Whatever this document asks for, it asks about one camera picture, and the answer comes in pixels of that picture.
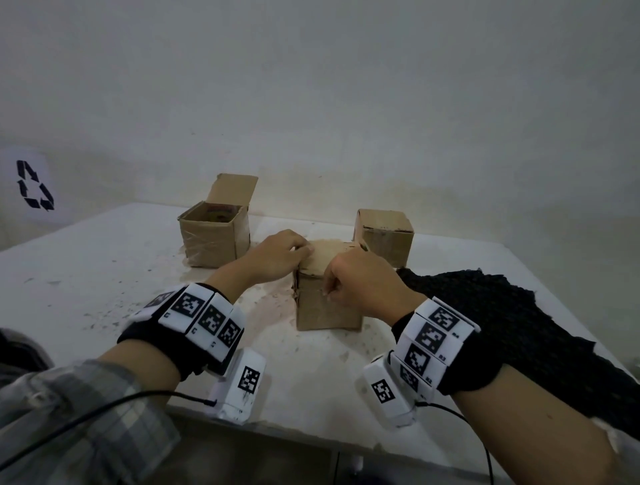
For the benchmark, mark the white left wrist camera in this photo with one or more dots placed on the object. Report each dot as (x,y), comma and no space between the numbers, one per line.
(245,385)

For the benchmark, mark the paper box with white lid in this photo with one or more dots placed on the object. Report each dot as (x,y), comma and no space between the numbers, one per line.
(385,235)

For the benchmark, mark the left wrist marker band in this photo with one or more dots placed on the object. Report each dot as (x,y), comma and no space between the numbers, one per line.
(200,320)

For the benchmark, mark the paper box with notched rim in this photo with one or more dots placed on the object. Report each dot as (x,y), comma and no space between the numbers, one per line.
(320,310)

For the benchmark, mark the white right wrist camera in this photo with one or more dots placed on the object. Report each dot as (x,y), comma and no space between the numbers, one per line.
(385,394)

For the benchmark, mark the person's right forearm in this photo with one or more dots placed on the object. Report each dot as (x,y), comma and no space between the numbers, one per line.
(530,429)

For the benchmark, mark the black and white wall marker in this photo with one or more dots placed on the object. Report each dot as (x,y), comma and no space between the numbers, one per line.
(35,185)

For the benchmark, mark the paper box with tall flap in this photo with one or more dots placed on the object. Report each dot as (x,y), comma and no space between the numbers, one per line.
(210,240)

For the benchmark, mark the person's right hand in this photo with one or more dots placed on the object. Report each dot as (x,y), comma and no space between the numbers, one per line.
(370,290)

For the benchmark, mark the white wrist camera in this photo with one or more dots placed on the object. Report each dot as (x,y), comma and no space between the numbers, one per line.
(245,385)
(385,394)

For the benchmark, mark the pile of black bubble wrap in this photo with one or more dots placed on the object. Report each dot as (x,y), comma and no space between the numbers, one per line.
(525,320)

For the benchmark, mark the person's left forearm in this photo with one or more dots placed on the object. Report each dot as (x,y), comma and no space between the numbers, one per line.
(115,399)

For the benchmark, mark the person's left hand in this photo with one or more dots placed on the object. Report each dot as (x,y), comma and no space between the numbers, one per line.
(270,260)

